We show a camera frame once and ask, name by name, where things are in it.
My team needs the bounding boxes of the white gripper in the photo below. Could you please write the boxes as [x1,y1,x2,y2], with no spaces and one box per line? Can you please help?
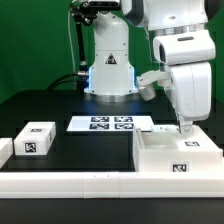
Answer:
[166,62,212,134]

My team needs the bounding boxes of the white cabinet door panel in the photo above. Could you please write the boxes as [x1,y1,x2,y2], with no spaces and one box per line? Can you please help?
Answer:
[151,125,223,157]

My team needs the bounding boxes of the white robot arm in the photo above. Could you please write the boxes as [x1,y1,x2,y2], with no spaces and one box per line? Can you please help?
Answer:
[87,0,224,128]

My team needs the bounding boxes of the white cabinet body box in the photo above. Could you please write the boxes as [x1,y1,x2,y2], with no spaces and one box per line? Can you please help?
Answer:
[132,128,223,172]

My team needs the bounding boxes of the white cabinet top block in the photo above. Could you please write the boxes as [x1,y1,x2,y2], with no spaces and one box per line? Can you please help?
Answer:
[14,122,56,156]

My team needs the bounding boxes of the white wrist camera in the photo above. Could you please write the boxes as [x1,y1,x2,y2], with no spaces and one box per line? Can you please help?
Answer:
[136,70,170,101]

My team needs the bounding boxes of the white marker base plate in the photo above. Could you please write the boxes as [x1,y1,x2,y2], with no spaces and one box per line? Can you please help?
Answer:
[67,116,154,132]

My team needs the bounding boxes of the black base cables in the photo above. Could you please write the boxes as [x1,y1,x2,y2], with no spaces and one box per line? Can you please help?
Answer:
[46,73,88,92]

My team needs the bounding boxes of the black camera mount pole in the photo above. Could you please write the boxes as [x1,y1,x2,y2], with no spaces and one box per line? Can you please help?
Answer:
[69,0,123,79]

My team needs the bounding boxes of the white L-shaped obstacle wall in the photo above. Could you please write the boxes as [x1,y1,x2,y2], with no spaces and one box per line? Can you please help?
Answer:
[0,138,224,198]

